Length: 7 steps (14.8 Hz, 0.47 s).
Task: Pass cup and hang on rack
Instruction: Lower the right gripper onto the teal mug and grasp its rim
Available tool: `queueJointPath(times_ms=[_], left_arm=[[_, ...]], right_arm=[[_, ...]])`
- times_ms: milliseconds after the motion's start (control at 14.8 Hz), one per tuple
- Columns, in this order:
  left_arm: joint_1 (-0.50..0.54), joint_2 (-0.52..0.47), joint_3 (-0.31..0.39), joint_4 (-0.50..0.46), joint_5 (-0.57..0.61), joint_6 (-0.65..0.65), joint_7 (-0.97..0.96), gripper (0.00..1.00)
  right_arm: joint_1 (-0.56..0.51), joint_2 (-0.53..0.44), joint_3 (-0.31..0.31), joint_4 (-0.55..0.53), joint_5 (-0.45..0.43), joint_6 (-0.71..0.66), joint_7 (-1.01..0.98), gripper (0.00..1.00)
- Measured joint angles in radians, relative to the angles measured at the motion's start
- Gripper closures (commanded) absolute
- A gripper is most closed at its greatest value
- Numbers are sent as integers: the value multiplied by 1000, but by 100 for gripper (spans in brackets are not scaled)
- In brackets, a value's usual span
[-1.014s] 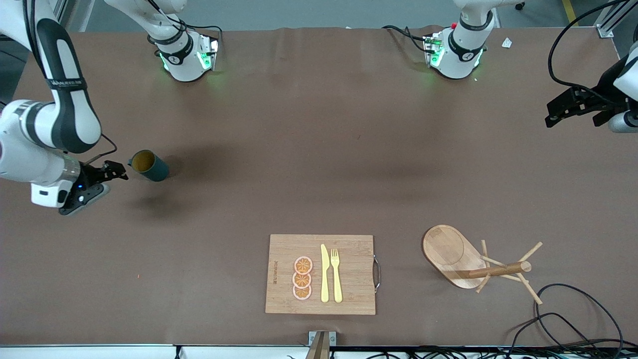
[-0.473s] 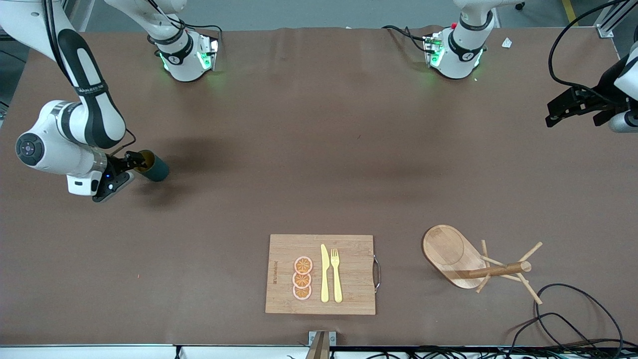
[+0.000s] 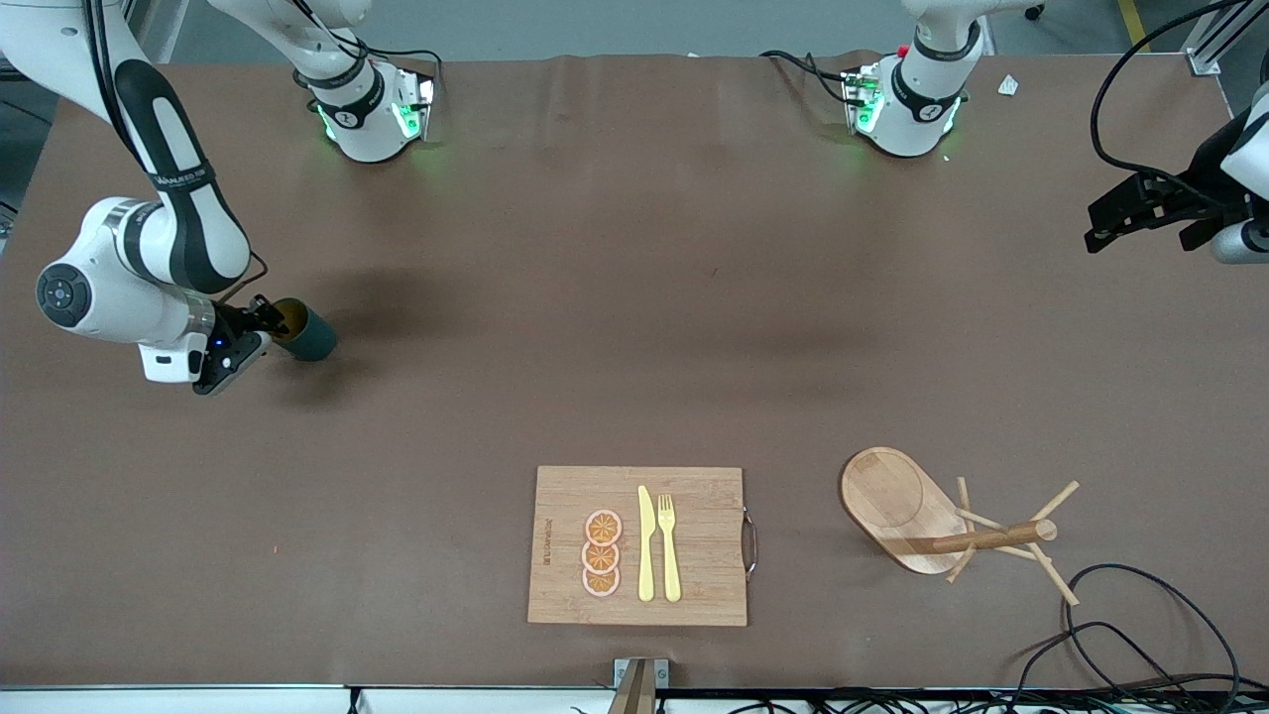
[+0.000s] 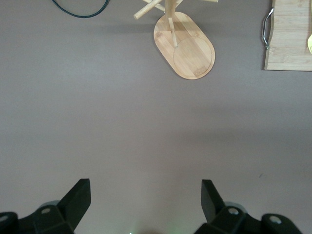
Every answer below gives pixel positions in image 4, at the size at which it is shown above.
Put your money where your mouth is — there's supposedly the black braided cable loop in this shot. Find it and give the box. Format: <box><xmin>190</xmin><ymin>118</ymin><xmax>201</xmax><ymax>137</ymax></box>
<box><xmin>51</xmin><ymin>0</ymin><xmax>111</xmax><ymax>19</ymax></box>

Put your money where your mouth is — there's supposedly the brown table cover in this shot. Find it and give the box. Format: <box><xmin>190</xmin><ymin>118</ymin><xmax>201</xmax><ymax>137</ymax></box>
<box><xmin>0</xmin><ymin>0</ymin><xmax>312</xmax><ymax>234</ymax></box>

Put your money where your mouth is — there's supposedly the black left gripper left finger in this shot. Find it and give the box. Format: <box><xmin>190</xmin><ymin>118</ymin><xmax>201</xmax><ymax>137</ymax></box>
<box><xmin>0</xmin><ymin>178</ymin><xmax>92</xmax><ymax>234</ymax></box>

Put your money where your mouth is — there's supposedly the bamboo mug rack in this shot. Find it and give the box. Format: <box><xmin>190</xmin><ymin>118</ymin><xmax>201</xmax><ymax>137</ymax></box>
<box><xmin>133</xmin><ymin>0</ymin><xmax>219</xmax><ymax>80</ymax></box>

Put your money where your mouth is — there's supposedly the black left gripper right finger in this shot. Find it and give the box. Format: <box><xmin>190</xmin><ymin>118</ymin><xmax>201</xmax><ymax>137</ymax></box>
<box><xmin>196</xmin><ymin>179</ymin><xmax>302</xmax><ymax>234</ymax></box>

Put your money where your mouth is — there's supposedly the bamboo cutting board, metal handle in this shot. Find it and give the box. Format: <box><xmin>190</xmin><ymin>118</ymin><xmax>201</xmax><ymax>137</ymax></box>
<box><xmin>262</xmin><ymin>0</ymin><xmax>312</xmax><ymax>72</ymax></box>

